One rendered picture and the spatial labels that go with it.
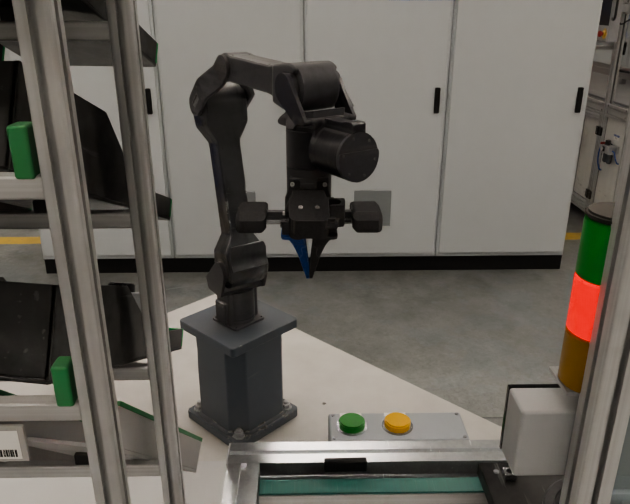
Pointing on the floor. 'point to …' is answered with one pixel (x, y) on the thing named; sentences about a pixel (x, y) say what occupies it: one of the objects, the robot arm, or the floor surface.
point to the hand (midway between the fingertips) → (309, 253)
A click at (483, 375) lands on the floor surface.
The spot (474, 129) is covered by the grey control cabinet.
